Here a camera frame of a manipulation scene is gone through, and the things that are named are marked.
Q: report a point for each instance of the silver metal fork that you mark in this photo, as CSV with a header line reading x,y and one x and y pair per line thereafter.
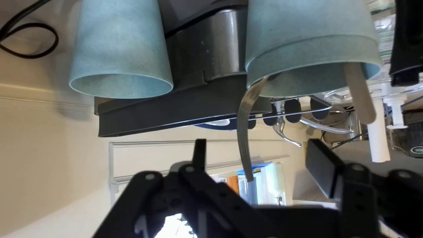
x,y
243,140

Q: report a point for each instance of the light blue plastic cup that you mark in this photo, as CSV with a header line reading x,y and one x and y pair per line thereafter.
x,y
119,44
308,31

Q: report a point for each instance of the white plastic utensil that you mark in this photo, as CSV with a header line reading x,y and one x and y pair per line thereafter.
x,y
361,97

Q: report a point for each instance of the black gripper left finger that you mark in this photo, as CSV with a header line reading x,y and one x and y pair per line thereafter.
x,y
176,202

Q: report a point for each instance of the white framed window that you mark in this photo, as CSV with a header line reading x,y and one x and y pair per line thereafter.
x,y
265,185

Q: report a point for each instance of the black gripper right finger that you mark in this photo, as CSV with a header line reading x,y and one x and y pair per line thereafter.
x,y
328,172

